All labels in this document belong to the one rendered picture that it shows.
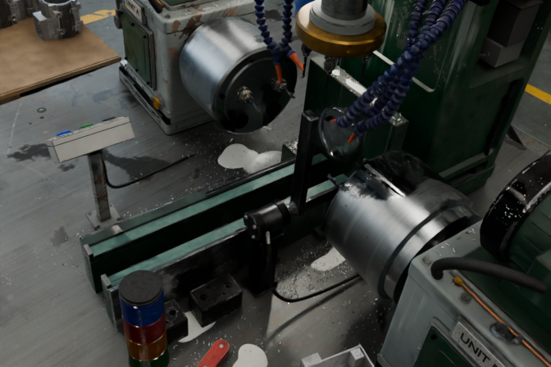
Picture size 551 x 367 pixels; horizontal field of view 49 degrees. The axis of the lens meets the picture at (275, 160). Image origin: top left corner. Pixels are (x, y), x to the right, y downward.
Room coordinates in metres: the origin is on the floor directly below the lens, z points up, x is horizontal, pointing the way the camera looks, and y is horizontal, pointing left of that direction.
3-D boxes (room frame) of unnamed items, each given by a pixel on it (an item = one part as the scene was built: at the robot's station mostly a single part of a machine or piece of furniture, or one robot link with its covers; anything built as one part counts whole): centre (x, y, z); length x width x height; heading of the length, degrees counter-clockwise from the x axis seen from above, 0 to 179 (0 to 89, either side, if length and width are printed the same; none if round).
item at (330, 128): (1.13, -0.14, 1.02); 0.15 x 0.02 x 0.15; 38
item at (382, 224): (0.81, -0.28, 1.04); 0.41 x 0.25 x 0.25; 38
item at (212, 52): (1.35, 0.15, 1.04); 0.37 x 0.25 x 0.25; 38
